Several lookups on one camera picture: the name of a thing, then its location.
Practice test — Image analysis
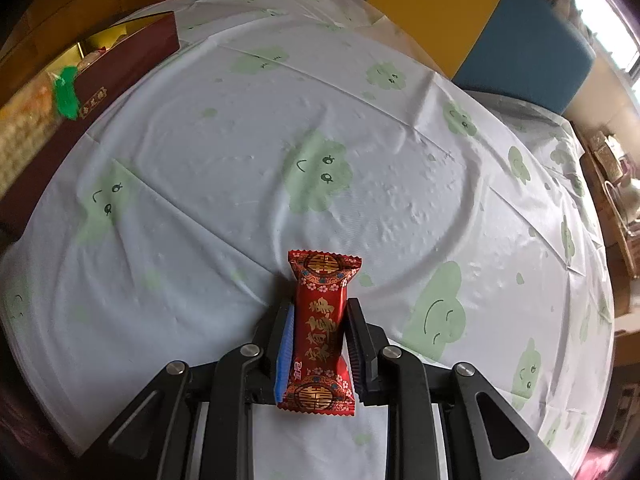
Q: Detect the red gold patterned candy packet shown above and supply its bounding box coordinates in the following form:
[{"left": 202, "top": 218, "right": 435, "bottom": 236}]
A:
[{"left": 276, "top": 249, "right": 363, "bottom": 418}]

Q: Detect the green candy packet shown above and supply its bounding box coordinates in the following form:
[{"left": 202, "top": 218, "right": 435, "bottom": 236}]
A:
[{"left": 50, "top": 65, "right": 83, "bottom": 122}]

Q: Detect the patterned tissue box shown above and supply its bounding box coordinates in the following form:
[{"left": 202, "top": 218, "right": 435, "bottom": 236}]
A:
[{"left": 587, "top": 130, "right": 626, "bottom": 181}]

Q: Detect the wooden side table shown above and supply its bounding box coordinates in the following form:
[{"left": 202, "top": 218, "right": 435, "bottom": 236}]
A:
[{"left": 575, "top": 120, "right": 640, "bottom": 311}]

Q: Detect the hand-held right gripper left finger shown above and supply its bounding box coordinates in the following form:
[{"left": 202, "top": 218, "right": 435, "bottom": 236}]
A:
[{"left": 75, "top": 300, "right": 296, "bottom": 480}]

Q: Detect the grey yellow blue chair back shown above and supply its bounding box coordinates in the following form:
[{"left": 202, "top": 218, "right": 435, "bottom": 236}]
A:
[{"left": 367, "top": 0, "right": 593, "bottom": 113}]

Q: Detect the white teapot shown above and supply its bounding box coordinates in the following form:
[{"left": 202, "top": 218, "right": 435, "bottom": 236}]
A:
[{"left": 620, "top": 177, "right": 640, "bottom": 226}]

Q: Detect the red tin box gold inside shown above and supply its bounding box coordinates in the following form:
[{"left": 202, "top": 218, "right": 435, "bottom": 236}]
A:
[{"left": 0, "top": 10, "right": 180, "bottom": 236}]

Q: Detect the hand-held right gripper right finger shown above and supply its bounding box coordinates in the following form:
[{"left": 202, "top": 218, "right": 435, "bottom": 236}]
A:
[{"left": 345, "top": 297, "right": 571, "bottom": 480}]

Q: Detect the window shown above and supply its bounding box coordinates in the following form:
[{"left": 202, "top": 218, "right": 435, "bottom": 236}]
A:
[{"left": 572, "top": 0, "right": 640, "bottom": 78}]

